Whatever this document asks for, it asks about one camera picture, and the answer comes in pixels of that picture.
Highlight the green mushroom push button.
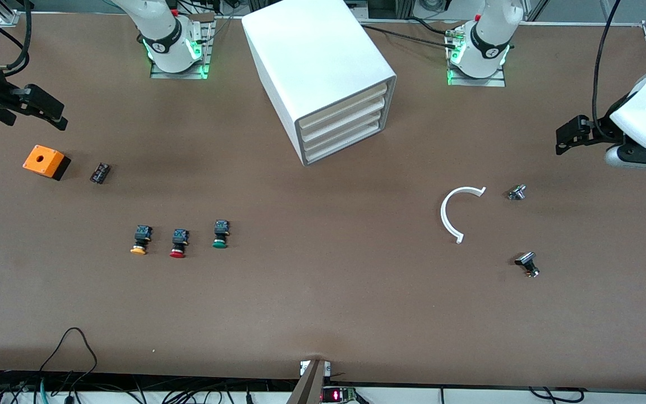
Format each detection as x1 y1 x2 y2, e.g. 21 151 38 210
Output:
211 219 230 249

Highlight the white drawer with handle cutout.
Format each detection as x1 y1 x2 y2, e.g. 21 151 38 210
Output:
302 109 384 152

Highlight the yellow mushroom push button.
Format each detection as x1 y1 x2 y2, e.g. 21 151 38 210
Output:
130 225 153 256

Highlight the red mushroom push button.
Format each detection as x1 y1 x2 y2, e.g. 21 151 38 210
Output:
169 228 190 259

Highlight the white plastic drawer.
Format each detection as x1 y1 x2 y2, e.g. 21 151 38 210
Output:
299 83 389 131
304 121 384 164
301 97 386 142

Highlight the white drawer cabinet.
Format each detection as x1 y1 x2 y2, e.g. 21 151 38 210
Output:
242 0 398 167

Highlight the white curved plastic strip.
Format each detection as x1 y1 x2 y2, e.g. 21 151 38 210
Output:
440 186 487 245

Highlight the device with red display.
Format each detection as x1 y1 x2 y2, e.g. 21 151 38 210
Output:
321 386 358 404

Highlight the orange button enclosure box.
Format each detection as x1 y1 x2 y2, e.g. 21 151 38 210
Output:
22 145 71 181

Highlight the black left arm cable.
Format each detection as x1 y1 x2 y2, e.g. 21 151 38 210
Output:
592 0 622 124

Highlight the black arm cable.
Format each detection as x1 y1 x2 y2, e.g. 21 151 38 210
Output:
0 0 33 76
592 0 622 124

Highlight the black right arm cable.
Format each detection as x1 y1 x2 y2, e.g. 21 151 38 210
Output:
0 0 33 76

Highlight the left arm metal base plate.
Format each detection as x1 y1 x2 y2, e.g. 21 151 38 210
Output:
446 22 506 88

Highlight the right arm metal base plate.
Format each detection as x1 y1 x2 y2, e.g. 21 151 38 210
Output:
149 12 214 80

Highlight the black cable on table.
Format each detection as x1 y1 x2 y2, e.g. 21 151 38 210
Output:
359 16 464 54

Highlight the thin black looped cable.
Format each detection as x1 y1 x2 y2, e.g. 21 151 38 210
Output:
39 327 98 388

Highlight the brown camera mount beam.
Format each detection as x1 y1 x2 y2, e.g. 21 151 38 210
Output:
287 359 326 404

